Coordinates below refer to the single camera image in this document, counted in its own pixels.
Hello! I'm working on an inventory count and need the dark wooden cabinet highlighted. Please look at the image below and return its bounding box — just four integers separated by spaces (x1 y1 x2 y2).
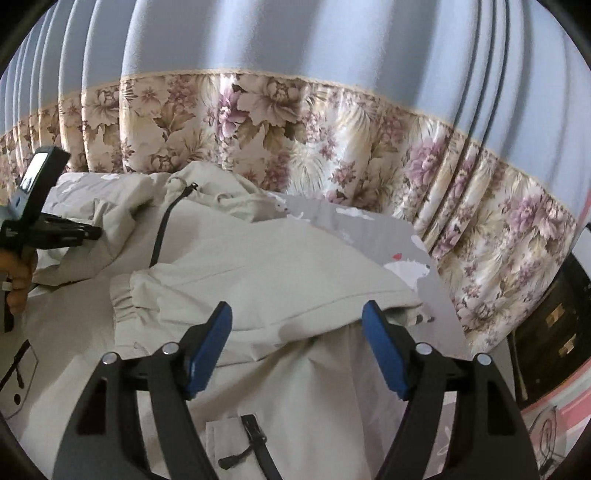
508 251 591 409

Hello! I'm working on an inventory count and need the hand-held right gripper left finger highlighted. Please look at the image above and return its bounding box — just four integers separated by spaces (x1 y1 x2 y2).
52 301 234 480

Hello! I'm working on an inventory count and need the person's left hand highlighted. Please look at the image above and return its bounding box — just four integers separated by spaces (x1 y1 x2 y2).
0 250 36 315

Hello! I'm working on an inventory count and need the blue floral curtain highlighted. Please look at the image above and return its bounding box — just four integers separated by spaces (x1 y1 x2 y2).
0 0 591 356

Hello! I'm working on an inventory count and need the beige zip jacket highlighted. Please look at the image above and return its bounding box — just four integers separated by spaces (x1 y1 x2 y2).
33 161 465 480
0 172 478 480

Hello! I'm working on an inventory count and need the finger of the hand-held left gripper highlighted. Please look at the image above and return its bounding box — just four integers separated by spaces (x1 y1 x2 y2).
39 216 103 241

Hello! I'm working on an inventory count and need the pink white object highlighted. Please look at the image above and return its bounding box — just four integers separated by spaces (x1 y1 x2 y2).
519 364 591 467

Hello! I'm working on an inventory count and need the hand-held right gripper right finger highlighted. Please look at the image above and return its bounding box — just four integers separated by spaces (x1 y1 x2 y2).
361 300 541 480

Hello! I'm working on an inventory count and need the black hanging cable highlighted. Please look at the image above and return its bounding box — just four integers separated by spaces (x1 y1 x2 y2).
452 0 482 129
485 0 497 139
496 0 507 148

